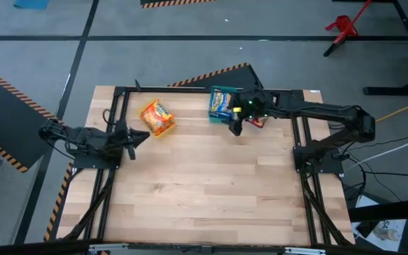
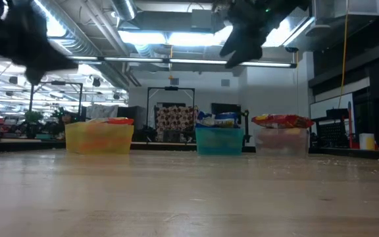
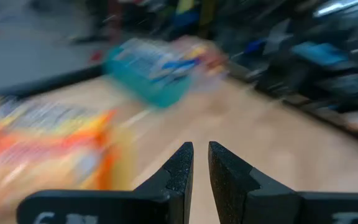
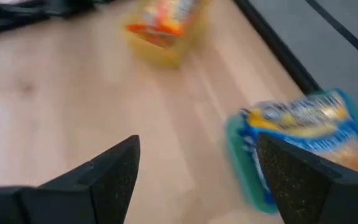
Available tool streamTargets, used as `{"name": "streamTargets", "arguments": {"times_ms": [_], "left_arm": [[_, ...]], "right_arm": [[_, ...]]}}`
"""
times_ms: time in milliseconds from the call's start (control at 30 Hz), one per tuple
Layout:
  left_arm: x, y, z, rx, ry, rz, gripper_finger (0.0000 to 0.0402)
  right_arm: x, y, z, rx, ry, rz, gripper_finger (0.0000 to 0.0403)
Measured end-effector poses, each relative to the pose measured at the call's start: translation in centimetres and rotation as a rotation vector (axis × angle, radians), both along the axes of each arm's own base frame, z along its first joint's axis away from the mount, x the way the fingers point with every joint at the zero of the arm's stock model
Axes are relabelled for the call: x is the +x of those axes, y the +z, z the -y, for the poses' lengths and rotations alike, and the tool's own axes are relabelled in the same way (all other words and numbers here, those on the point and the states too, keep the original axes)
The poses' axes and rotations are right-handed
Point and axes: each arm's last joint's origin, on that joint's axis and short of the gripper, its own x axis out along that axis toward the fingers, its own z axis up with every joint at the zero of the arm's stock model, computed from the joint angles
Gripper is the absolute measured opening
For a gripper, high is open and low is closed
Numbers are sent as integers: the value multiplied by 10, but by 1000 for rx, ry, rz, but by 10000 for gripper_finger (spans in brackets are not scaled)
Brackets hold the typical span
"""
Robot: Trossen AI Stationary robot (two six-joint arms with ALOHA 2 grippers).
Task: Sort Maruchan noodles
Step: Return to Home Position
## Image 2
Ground whiteboard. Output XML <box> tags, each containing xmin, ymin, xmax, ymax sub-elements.
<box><xmin>309</xmin><ymin>93</ymin><xmax>355</xmax><ymax>131</ymax></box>

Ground white and yellow canister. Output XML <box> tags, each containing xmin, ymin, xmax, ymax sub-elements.
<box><xmin>359</xmin><ymin>132</ymin><xmax>376</xmax><ymax>151</ymax></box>

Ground teal plastic bin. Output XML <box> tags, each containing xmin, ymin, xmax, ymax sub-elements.
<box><xmin>194</xmin><ymin>126</ymin><xmax>245</xmax><ymax>157</ymax></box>

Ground long ceiling light bar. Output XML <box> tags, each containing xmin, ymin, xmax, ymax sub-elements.
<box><xmin>67</xmin><ymin>55</ymin><xmax>297</xmax><ymax>69</ymax></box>

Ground black cabinet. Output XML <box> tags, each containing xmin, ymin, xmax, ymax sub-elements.
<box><xmin>116</xmin><ymin>105</ymin><xmax>147</xmax><ymax>142</ymax></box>

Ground yellow plastic bin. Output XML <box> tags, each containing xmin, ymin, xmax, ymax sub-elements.
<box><xmin>64</xmin><ymin>121</ymin><xmax>135</xmax><ymax>155</ymax></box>

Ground red Maruchan ramen packet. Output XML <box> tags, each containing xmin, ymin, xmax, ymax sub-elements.
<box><xmin>251</xmin><ymin>113</ymin><xmax>315</xmax><ymax>130</ymax></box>

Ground silver ventilation duct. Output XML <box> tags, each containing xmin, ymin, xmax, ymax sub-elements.
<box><xmin>33</xmin><ymin>0</ymin><xmax>134</xmax><ymax>90</ymax></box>
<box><xmin>110</xmin><ymin>0</ymin><xmax>138</xmax><ymax>21</ymax></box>

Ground white ceiling air duct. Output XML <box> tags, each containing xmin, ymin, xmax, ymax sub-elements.
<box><xmin>304</xmin><ymin>0</ymin><xmax>379</xmax><ymax>37</ymax></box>

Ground black aluminium table frame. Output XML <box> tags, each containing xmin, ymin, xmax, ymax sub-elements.
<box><xmin>0</xmin><ymin>140</ymin><xmax>379</xmax><ymax>163</ymax></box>

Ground patterned red cloth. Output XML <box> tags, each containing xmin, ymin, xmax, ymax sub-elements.
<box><xmin>154</xmin><ymin>105</ymin><xmax>199</xmax><ymax>132</ymax></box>

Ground red pole stand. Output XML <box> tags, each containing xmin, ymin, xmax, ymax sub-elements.
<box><xmin>346</xmin><ymin>101</ymin><xmax>361</xmax><ymax>149</ymax></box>

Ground bright ceiling light panel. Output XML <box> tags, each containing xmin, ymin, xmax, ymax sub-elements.
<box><xmin>116</xmin><ymin>29</ymin><xmax>225</xmax><ymax>47</ymax></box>

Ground green potted plant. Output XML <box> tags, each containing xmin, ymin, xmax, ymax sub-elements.
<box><xmin>24</xmin><ymin>111</ymin><xmax>45</xmax><ymax>125</ymax></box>

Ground clear plastic bin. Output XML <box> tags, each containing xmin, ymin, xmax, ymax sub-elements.
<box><xmin>253</xmin><ymin>127</ymin><xmax>311</xmax><ymax>159</ymax></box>

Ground yellow power cable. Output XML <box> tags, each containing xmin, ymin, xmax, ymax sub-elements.
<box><xmin>337</xmin><ymin>0</ymin><xmax>350</xmax><ymax>109</ymax></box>

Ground grey ceiling air unit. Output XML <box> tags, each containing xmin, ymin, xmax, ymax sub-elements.
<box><xmin>191</xmin><ymin>9</ymin><xmax>217</xmax><ymax>34</ymax></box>

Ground black gantry frame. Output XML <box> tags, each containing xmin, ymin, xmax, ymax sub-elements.
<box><xmin>28</xmin><ymin>80</ymin><xmax>84</xmax><ymax>121</ymax></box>
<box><xmin>146</xmin><ymin>86</ymin><xmax>196</xmax><ymax>143</ymax></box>

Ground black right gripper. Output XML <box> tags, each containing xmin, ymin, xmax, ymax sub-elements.
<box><xmin>220</xmin><ymin>6</ymin><xmax>291</xmax><ymax>69</ymax></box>

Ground grey plastic cover sheet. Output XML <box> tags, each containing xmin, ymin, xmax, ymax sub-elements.
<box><xmin>86</xmin><ymin>104</ymin><xmax>120</xmax><ymax>120</ymax></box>

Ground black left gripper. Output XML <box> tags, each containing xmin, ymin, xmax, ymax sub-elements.
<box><xmin>0</xmin><ymin>0</ymin><xmax>78</xmax><ymax>85</ymax></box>

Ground black monitor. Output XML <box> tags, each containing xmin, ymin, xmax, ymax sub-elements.
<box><xmin>211</xmin><ymin>102</ymin><xmax>242</xmax><ymax>116</ymax></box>

